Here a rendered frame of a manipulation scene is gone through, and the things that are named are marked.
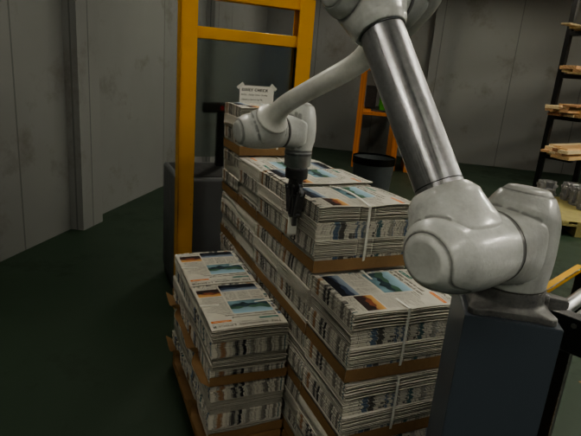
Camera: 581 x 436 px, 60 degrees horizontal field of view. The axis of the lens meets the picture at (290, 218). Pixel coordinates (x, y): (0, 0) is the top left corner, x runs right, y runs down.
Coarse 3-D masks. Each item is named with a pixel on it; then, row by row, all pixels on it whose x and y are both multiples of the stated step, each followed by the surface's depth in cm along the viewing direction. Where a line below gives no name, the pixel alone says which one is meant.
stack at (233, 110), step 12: (228, 108) 252; (240, 108) 234; (252, 108) 235; (228, 120) 252; (228, 132) 254; (240, 144) 237; (228, 156) 255; (240, 156) 242; (252, 156) 243; (264, 156) 246; (276, 156) 250; (228, 168) 258; (228, 180) 257; (228, 204) 258; (228, 216) 259; (228, 228) 262; (228, 240) 262
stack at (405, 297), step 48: (240, 240) 241; (288, 288) 188; (336, 288) 158; (384, 288) 162; (336, 336) 153; (384, 336) 149; (432, 336) 156; (288, 384) 191; (336, 384) 154; (384, 384) 155; (432, 384) 163; (336, 432) 155
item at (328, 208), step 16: (320, 192) 181; (304, 208) 172; (320, 208) 161; (336, 208) 164; (352, 208) 166; (304, 224) 171; (320, 224) 163; (336, 224) 165; (352, 224) 168; (304, 240) 171; (320, 240) 165; (336, 240) 167; (352, 240) 169; (320, 256) 166; (336, 256) 168; (352, 256) 172
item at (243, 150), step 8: (224, 144) 261; (232, 144) 248; (240, 152) 238; (248, 152) 239; (256, 152) 241; (264, 152) 242; (272, 152) 244; (280, 152) 245; (224, 184) 264; (232, 192) 251; (224, 232) 268; (232, 240) 256
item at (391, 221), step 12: (360, 192) 186; (372, 192) 187; (384, 192) 189; (384, 204) 171; (396, 204) 172; (408, 204) 174; (384, 216) 172; (396, 216) 174; (384, 228) 173; (396, 228) 175; (384, 240) 174; (396, 240) 176; (372, 252) 174; (384, 252) 176; (396, 252) 178
